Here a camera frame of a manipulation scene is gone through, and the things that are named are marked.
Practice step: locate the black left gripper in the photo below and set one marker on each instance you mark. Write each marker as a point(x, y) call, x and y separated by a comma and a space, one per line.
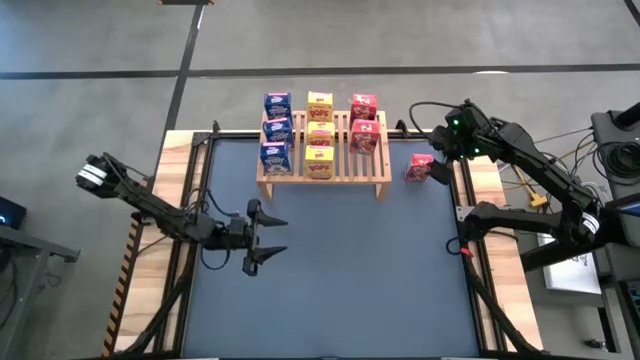
point(235, 235)

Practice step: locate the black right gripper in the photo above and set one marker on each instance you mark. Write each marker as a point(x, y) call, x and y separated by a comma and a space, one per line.
point(445, 142)

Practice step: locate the red Froot Loops cereal box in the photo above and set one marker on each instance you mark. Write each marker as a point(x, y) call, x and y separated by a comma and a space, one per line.
point(365, 136)
point(419, 167)
point(363, 106)

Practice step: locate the blue Frosted Flakes cereal box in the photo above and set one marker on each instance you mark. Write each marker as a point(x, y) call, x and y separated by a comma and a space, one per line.
point(278, 105)
point(275, 157)
point(278, 131)

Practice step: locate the yellow Corn Pops cereal box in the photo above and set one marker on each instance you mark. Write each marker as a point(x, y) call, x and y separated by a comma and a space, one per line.
point(320, 105)
point(319, 161)
point(320, 133)

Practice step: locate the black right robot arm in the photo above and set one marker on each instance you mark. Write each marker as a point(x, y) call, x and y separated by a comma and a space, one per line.
point(540, 165)

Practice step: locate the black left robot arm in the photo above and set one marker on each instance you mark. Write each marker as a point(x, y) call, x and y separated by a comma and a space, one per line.
point(150, 210)

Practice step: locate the wooden slatted shelf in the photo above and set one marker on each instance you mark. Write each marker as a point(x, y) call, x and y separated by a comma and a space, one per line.
point(345, 167)

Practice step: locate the black metal beam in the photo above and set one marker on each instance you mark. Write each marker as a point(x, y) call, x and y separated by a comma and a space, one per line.
point(550, 257)

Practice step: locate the yellow black hazard strip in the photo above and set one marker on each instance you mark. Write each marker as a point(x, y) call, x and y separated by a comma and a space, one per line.
point(120, 300)

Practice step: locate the white box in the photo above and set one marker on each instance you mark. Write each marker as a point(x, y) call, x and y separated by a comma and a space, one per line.
point(570, 275)

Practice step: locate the grey desk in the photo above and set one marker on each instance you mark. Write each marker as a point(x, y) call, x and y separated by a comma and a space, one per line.
point(25, 260)

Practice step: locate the black computer with blue light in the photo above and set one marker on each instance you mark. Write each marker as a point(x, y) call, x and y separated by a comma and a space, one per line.
point(11, 212)

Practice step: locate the black table frame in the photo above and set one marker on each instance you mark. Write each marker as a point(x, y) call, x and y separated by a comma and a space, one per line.
point(235, 135)

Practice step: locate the small black floor bracket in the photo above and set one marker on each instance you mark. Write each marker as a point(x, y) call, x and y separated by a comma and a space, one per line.
point(595, 344)

